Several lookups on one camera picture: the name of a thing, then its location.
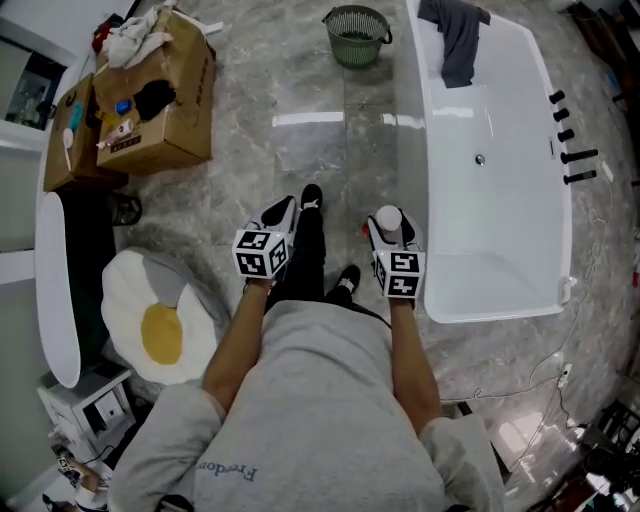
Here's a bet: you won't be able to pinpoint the small white cabinet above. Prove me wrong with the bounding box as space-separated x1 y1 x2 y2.
37 367 135 451

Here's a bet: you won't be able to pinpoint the red cloth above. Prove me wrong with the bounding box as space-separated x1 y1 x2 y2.
92 19 114 52

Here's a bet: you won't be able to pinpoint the person's left forearm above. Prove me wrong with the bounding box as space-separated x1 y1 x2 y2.
201 277 277 416

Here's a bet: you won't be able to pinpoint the black faucet spout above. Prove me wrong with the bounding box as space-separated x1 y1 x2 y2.
560 148 600 165

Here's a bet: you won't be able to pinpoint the black cloth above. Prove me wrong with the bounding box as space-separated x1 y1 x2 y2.
133 79 178 122

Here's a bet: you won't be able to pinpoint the white long-handled brush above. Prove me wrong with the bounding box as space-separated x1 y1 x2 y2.
61 127 76 174

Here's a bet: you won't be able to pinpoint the black left shoe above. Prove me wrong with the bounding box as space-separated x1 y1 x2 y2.
300 183 324 212

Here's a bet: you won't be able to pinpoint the dark grey towel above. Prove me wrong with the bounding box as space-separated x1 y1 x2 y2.
417 0 493 90

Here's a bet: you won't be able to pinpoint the crumpled white cloth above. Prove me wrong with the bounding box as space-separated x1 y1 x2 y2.
107 4 174 70

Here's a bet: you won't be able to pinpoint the dark slipper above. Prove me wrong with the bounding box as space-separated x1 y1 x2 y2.
107 193 144 227

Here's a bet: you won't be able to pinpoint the fried egg shaped cushion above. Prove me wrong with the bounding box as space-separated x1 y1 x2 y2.
101 247 231 386

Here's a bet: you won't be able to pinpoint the person's right forearm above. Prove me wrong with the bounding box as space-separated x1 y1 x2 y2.
387 295 444 435

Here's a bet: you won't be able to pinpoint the grey marble floor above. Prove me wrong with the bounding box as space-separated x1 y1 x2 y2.
107 0 640 501

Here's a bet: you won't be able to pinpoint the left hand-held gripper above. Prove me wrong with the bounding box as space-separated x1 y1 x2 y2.
232 195 303 281

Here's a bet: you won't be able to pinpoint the green plastic basket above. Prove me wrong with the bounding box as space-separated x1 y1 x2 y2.
322 4 394 70

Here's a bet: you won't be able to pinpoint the black equipment pile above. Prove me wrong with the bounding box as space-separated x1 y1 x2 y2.
582 399 640 512

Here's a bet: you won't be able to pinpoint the grey sweatshirt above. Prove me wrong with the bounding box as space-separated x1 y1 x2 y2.
107 298 506 512

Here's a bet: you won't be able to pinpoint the large cardboard box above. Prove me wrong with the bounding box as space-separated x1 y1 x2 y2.
94 9 217 176

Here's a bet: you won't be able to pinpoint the black right shoe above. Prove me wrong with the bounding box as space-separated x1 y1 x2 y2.
334 264 362 297

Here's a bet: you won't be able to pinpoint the white spray bottle red cap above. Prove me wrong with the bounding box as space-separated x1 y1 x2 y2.
360 204 404 236

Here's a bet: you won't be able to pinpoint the pink white tube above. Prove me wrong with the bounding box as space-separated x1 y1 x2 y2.
96 118 137 151

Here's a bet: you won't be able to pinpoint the white bathtub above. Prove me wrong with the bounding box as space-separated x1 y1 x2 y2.
404 0 576 325

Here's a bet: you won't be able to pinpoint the black trousers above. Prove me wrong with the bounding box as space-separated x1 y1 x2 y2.
263 205 362 314

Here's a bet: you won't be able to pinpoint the black shoe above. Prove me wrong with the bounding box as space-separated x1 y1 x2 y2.
300 183 324 212
334 264 362 297

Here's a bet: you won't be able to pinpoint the small cardboard box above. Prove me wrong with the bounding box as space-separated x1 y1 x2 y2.
43 73 129 194

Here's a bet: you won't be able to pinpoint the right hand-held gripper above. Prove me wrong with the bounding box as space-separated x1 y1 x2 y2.
366 211 427 300

